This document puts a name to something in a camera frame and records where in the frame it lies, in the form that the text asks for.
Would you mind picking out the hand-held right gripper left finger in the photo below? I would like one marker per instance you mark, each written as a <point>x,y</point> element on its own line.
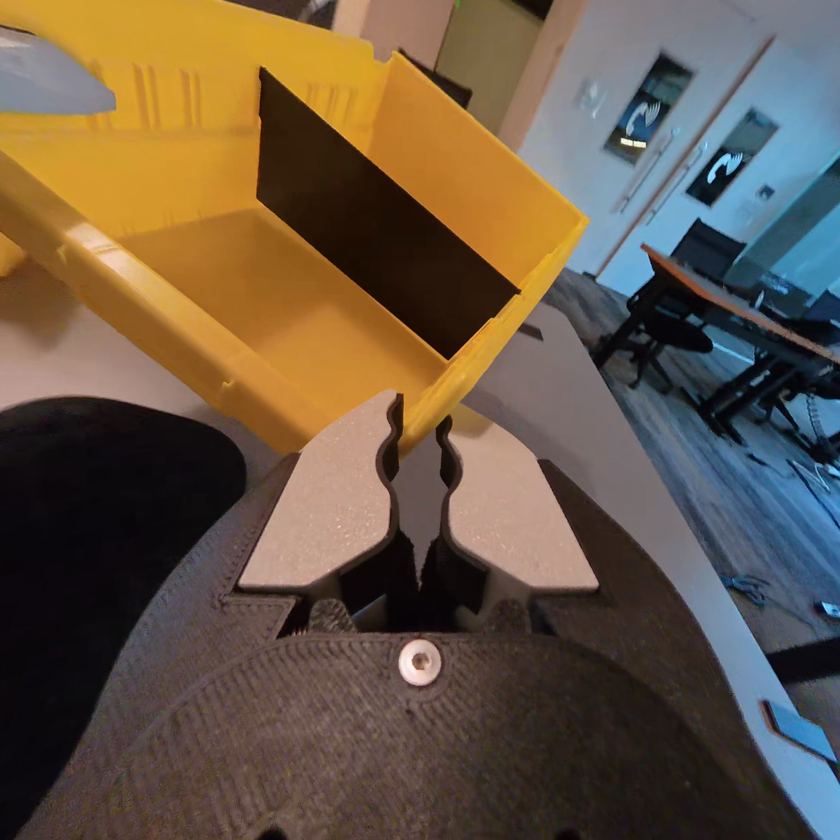
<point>328,505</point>

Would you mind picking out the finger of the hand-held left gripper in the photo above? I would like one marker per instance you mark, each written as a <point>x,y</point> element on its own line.
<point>46,85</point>

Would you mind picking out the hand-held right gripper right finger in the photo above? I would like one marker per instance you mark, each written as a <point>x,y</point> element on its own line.
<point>518,518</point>

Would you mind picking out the black quilted pad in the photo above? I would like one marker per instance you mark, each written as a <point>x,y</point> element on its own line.
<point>98,525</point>

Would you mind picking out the black bin divider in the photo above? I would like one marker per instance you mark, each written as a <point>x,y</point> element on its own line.
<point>380,223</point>

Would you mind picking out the wooden office desk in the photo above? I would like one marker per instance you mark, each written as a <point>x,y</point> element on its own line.
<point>754,308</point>

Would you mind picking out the black office chair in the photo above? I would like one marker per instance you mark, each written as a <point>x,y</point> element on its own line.
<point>705,246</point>

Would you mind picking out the dark door window with logo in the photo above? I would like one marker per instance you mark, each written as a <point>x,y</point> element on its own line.
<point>646,111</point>
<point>728,161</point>

